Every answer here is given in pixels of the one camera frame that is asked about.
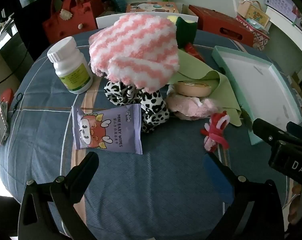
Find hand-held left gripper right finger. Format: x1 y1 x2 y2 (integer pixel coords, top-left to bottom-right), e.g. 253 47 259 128
203 152 284 240

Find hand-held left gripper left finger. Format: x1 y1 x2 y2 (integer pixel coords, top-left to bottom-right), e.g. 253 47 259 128
18 151 99 240

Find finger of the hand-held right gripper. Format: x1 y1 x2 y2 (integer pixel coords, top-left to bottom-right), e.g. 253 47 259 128
286 122 302 143
252 118 291 145

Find purple baby wipes packet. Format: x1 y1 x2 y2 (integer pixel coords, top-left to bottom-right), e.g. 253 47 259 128
71 104 143 155

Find teal box with white inside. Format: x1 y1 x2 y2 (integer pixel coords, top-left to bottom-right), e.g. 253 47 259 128
211 46 302 146

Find red white pipe cleaner toy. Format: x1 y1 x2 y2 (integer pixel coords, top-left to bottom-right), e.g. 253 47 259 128
200 111 231 152

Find light green cloth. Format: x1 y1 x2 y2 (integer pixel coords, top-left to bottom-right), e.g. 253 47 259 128
166 49 242 127

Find yellow green sponge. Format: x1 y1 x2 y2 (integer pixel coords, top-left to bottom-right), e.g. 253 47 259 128
168 15 197 49

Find pink white striped fluffy cloth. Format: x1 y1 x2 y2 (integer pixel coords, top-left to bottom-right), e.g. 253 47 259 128
88 14 179 93

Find brown cardboard box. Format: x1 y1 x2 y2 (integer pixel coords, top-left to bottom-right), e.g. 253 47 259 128
291 72 302 108

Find blue plaid bedsheet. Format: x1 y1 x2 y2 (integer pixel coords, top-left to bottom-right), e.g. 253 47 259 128
0 29 302 240

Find cow print cloth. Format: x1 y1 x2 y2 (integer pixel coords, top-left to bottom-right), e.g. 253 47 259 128
104 80 170 133

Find red white patterned box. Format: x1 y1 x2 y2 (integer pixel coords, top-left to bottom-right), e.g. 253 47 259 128
236 15 270 52

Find white desk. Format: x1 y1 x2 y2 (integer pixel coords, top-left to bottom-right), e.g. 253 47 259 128
265 6 302 80

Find white pill bottle green label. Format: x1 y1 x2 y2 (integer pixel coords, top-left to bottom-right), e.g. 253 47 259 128
47 36 93 95

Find pale blue wipes pack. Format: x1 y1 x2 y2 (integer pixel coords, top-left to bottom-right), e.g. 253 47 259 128
248 19 269 32

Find red plastic object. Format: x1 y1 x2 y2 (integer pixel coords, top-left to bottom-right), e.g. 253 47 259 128
0 88 15 120

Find red packet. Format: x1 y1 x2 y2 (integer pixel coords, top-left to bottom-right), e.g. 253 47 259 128
184 43 206 62

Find yellow carry box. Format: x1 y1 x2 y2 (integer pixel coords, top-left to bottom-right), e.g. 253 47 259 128
237 0 271 27

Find red cardboard box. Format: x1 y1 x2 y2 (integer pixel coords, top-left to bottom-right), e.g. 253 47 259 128
188 4 255 46

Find white chair back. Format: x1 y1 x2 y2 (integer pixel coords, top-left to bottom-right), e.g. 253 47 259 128
95 14 199 29

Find red felt handbag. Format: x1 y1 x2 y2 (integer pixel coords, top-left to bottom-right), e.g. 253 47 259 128
42 0 111 44

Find orange toy box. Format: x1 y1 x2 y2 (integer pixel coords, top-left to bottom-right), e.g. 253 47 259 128
126 2 179 14

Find clear water bottle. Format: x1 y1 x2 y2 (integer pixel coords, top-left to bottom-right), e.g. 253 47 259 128
108 0 128 13

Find black cable tie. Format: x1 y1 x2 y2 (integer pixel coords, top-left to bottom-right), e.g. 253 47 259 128
12 93 23 113

